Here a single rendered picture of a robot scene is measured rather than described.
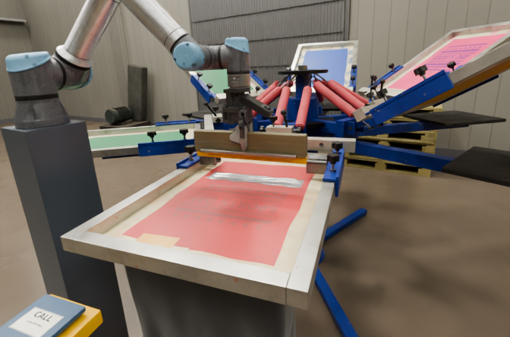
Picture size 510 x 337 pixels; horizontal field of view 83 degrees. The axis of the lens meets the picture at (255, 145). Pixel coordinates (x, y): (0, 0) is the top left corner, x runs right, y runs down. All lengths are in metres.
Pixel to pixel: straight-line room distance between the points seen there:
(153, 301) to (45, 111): 0.67
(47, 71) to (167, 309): 0.81
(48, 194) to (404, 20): 4.49
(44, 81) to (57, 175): 0.30
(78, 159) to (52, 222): 0.22
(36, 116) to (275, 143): 0.75
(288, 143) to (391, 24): 3.99
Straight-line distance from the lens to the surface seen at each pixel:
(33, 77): 1.13
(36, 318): 0.66
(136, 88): 7.21
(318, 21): 5.00
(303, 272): 0.58
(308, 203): 0.90
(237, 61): 0.93
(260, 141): 0.96
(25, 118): 1.14
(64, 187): 1.16
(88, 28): 1.17
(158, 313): 0.94
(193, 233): 0.78
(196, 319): 0.86
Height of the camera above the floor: 1.36
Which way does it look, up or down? 15 degrees down
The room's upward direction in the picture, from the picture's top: 3 degrees counter-clockwise
